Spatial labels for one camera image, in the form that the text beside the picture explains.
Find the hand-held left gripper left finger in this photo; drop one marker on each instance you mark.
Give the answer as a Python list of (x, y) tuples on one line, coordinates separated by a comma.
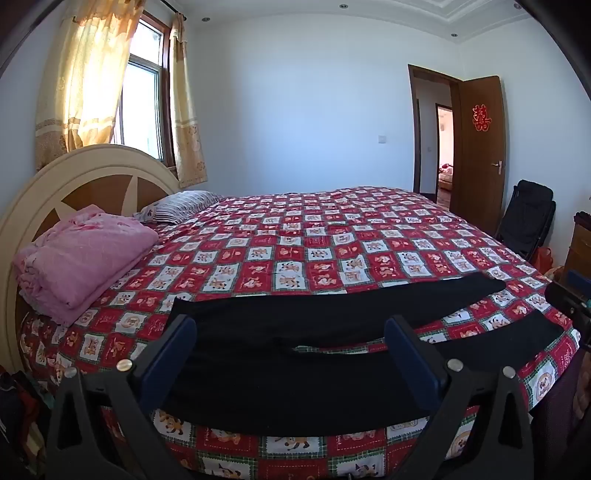
[(170, 357)]

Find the red checked printed bedspread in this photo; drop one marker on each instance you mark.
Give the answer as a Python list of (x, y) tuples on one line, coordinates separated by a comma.
[(295, 244)]

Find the brown door frame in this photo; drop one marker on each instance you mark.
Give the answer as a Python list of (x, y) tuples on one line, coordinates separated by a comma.
[(412, 138)]

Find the red paper door decoration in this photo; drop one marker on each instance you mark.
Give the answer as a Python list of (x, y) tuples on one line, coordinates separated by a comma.
[(481, 118)]

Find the striped pillow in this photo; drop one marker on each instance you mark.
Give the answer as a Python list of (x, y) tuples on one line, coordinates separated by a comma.
[(182, 205)]

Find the wooden cabinet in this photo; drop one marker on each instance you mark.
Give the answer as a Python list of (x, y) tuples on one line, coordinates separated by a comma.
[(579, 249)]

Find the folded pink blanket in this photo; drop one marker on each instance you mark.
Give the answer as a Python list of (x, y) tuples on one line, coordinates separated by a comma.
[(87, 258)]

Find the black pants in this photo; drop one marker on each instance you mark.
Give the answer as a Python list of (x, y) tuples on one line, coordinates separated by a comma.
[(277, 332)]

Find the black folding chair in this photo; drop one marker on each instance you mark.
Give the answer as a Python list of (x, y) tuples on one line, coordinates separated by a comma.
[(526, 217)]

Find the pile of dark clothes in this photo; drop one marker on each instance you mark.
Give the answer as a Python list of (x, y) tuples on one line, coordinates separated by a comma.
[(21, 415)]

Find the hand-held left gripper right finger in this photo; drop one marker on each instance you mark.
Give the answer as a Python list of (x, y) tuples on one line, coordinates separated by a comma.
[(412, 357)]

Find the brown wooden door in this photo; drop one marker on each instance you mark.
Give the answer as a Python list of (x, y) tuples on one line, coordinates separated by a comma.
[(478, 184)]

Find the red bag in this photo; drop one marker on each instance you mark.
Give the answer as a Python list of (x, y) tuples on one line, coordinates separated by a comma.
[(544, 259)]

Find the cream and wood headboard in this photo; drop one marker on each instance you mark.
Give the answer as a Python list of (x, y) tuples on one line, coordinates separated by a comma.
[(106, 184)]

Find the window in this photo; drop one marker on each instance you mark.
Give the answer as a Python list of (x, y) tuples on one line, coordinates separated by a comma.
[(143, 101)]

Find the wide yellow curtain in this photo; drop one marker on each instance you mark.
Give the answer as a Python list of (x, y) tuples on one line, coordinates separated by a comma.
[(87, 78)]

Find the dark curtain rod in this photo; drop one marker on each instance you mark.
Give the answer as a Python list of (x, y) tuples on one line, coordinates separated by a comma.
[(175, 8)]

